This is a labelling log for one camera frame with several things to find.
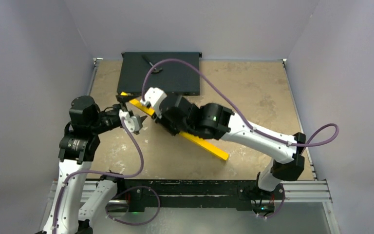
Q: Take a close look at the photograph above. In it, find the yellow wooden picture frame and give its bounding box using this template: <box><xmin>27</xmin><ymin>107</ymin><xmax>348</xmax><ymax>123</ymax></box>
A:
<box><xmin>116</xmin><ymin>92</ymin><xmax>229</xmax><ymax>161</ymax></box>

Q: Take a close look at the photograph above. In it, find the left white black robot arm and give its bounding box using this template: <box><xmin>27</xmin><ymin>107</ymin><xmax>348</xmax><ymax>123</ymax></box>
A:
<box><xmin>40</xmin><ymin>95</ymin><xmax>145</xmax><ymax>234</ymax></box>

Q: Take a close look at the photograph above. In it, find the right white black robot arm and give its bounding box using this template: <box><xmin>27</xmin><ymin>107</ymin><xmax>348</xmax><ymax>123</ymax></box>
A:
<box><xmin>145</xmin><ymin>91</ymin><xmax>305</xmax><ymax>198</ymax></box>

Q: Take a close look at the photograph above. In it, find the black flat box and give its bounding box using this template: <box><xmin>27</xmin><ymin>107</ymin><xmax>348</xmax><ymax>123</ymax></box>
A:
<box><xmin>117</xmin><ymin>52</ymin><xmax>202</xmax><ymax>96</ymax></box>

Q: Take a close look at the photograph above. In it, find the small black hammer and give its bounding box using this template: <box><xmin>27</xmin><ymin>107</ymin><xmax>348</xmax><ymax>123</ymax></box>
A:
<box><xmin>141</xmin><ymin>54</ymin><xmax>163</xmax><ymax>74</ymax></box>

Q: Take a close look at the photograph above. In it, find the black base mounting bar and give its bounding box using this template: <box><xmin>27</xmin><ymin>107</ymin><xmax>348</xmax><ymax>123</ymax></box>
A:
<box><xmin>94</xmin><ymin>179</ymin><xmax>286</xmax><ymax>214</ymax></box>

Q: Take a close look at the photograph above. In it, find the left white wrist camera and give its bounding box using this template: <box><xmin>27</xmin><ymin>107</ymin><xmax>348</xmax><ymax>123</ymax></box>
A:
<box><xmin>119</xmin><ymin>110</ymin><xmax>143</xmax><ymax>135</ymax></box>

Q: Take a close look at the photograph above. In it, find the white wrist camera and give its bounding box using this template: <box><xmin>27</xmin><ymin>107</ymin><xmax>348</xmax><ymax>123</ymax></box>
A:
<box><xmin>119</xmin><ymin>110</ymin><xmax>143</xmax><ymax>135</ymax></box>
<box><xmin>140</xmin><ymin>87</ymin><xmax>167</xmax><ymax>118</ymax></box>

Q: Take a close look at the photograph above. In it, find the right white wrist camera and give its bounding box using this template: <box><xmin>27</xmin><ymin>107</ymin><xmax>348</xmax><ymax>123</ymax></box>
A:
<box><xmin>140</xmin><ymin>87</ymin><xmax>167</xmax><ymax>118</ymax></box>

